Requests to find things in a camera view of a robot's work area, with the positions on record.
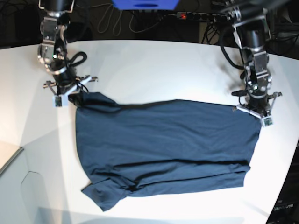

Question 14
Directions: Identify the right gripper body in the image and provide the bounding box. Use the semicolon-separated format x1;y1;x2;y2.
43;66;98;95

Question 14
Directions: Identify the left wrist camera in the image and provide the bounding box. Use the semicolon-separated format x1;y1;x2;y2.
261;115;273;127

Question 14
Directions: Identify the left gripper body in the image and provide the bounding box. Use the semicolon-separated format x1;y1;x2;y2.
231;90;282;118

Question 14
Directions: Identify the white cable on floor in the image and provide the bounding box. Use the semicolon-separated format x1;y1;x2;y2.
97;4;164;35

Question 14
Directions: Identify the black power strip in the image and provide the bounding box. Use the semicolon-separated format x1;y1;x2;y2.
176;12;229;22

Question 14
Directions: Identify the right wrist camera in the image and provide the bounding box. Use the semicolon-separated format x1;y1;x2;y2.
52;94;69;107

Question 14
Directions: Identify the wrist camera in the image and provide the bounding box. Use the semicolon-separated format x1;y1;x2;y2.
261;115;273;127
52;94;69;107

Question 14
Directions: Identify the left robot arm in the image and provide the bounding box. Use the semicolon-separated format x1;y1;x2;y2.
219;0;284;119

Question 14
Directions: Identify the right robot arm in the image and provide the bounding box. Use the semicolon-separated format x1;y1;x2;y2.
37;0;97;97

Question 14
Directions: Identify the blue box overhead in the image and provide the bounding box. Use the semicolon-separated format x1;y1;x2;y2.
112;0;179;10

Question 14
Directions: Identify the dark blue t-shirt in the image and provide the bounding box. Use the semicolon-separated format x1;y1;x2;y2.
75;92;261;211

